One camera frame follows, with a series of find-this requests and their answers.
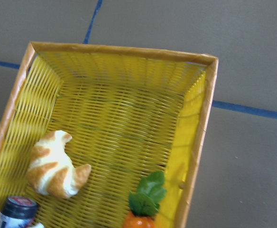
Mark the yellow woven basket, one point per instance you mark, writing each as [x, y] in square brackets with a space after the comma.
[131, 111]

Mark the toy carrot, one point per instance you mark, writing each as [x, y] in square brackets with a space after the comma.
[144, 204]

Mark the toy croissant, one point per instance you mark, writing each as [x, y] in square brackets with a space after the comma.
[51, 171]

